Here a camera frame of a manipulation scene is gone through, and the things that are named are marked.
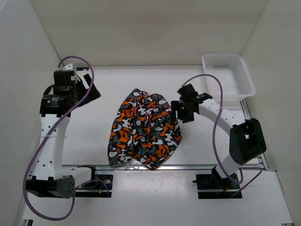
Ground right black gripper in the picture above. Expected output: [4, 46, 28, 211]
[170, 100, 194, 123]

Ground orange camouflage shorts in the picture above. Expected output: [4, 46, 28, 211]
[108, 89, 182, 170]

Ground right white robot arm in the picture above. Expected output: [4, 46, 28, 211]
[172, 84, 267, 188]

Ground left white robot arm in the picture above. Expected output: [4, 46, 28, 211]
[25, 68, 101, 199]

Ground white plastic basket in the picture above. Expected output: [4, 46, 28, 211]
[201, 53, 256, 108]

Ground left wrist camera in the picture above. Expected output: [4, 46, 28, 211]
[62, 63, 74, 71]

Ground aluminium front rail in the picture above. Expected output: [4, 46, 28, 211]
[63, 164, 266, 171]

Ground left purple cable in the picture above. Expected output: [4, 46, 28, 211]
[22, 56, 109, 221]

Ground purple cable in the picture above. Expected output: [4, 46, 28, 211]
[22, 56, 109, 221]
[183, 74, 263, 198]

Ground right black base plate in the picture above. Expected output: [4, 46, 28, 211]
[192, 174, 243, 200]

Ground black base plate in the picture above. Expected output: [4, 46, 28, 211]
[75, 170, 114, 198]
[192, 174, 243, 200]

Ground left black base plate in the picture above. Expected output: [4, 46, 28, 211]
[75, 170, 114, 198]

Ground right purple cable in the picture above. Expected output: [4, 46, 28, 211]
[183, 74, 263, 198]

